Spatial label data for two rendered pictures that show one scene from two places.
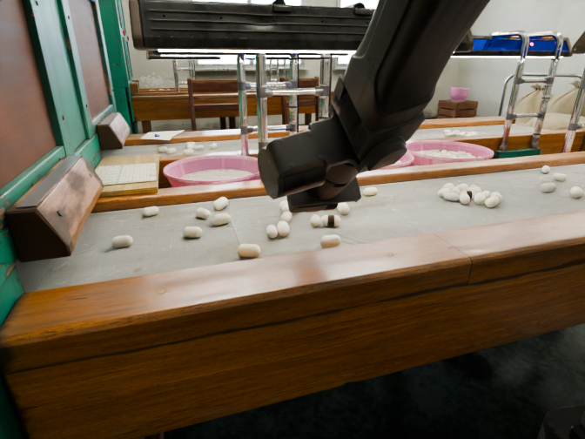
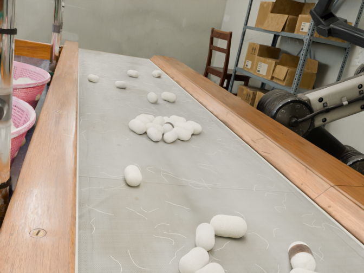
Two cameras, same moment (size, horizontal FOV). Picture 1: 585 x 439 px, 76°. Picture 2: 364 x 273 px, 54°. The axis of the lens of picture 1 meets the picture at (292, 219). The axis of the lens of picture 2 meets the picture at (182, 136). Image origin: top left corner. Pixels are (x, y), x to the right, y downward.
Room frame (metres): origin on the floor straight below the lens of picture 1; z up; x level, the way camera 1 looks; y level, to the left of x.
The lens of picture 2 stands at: (0.78, 0.20, 0.93)
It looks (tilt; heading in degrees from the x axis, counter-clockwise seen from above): 18 degrees down; 269
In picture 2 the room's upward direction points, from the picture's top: 11 degrees clockwise
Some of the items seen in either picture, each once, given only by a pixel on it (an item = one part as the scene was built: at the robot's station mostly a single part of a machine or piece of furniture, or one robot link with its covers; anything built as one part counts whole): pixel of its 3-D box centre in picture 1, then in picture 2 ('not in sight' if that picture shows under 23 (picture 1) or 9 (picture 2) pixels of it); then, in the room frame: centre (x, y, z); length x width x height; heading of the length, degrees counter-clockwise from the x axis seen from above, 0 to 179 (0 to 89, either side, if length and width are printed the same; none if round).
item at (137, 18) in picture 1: (318, 29); not in sight; (0.75, -0.05, 1.08); 0.62 x 0.08 x 0.07; 107
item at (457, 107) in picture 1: (456, 109); not in sight; (6.28, -2.65, 0.32); 0.42 x 0.42 x 0.64; 20
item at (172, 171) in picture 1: (217, 183); not in sight; (0.97, 0.20, 0.72); 0.27 x 0.27 x 0.10
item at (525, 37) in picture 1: (511, 97); not in sight; (1.50, -0.83, 0.90); 0.20 x 0.19 x 0.45; 107
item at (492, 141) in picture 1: (386, 158); not in sight; (1.30, -0.33, 0.71); 1.81 x 0.05 x 0.11; 107
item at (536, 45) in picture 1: (503, 46); not in sight; (1.58, -0.80, 1.08); 0.62 x 0.08 x 0.07; 107
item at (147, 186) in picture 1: (126, 172); not in sight; (0.90, 0.41, 0.77); 0.33 x 0.15 x 0.01; 17
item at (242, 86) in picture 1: (262, 104); not in sight; (1.21, 0.09, 0.90); 0.20 x 0.19 x 0.45; 107
